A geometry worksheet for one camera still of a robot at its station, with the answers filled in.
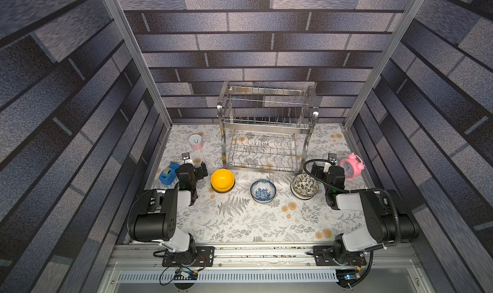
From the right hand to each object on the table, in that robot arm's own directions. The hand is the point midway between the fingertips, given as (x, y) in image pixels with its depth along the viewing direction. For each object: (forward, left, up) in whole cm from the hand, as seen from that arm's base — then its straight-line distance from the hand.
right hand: (325, 163), depth 94 cm
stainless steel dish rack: (-3, +31, +27) cm, 41 cm away
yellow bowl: (-10, +51, -1) cm, 52 cm away
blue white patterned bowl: (-14, +31, -4) cm, 35 cm away
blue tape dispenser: (-8, +78, -1) cm, 79 cm away
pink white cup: (+12, +68, +1) cm, 69 cm away
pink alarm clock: (-3, -12, +2) cm, 13 cm away
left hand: (-1, +66, +1) cm, 66 cm away
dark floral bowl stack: (-12, +12, -2) cm, 17 cm away
